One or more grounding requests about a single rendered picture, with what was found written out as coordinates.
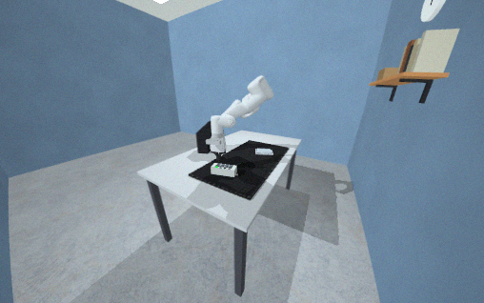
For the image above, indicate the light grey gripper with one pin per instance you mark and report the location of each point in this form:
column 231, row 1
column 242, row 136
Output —
column 219, row 149

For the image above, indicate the white operator panel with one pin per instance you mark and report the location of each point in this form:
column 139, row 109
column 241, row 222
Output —
column 224, row 169

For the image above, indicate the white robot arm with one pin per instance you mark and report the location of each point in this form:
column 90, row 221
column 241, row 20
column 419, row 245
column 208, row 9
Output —
column 250, row 106

